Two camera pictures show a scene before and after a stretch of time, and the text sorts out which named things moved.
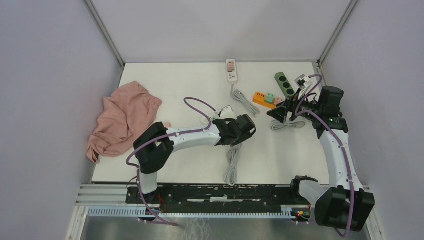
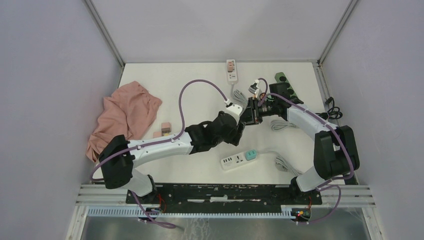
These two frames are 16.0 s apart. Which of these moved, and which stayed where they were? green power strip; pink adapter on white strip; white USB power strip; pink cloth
Moved: white USB power strip
Stayed: green power strip; pink adapter on white strip; pink cloth
